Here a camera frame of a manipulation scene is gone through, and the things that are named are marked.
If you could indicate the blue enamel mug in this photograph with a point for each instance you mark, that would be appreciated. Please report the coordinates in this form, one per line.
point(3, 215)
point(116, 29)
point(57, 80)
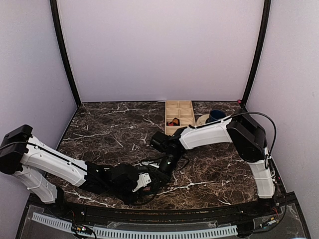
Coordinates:
point(216, 115)

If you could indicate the wooden compartment tray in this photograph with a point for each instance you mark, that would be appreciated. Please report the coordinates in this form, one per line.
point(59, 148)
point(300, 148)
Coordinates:
point(183, 110)

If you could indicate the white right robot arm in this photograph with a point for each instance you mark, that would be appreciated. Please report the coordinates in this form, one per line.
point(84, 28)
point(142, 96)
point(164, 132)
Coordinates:
point(245, 133)

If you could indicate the black front table rail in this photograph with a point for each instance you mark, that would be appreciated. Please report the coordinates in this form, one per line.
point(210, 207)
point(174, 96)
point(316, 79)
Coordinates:
point(225, 214)

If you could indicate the white slotted cable duct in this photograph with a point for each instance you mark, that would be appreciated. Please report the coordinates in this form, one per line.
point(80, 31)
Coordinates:
point(129, 231)

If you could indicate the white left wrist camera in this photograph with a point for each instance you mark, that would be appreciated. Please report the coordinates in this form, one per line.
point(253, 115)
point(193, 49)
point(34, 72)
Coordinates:
point(143, 181)

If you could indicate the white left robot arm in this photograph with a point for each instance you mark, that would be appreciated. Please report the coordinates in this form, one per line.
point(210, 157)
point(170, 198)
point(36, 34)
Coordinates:
point(25, 157)

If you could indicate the black left frame post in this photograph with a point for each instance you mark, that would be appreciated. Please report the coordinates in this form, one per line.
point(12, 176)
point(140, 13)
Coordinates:
point(63, 51)

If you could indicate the black red yellow argyle sock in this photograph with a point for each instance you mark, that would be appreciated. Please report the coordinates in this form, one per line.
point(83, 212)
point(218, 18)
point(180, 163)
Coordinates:
point(173, 122)

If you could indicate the black frame post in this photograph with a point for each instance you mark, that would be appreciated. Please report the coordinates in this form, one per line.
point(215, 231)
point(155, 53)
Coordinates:
point(258, 52)
point(63, 51)

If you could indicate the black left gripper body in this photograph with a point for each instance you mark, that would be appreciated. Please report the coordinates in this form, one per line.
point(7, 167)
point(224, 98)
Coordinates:
point(129, 200)

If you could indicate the black right frame post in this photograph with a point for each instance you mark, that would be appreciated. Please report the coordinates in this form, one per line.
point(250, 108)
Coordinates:
point(258, 52)

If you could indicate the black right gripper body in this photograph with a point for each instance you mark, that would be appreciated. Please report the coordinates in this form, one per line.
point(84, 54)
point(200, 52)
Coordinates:
point(171, 165)

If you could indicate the beige ceramic plate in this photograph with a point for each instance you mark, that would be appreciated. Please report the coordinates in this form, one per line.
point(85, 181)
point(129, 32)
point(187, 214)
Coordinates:
point(202, 119)

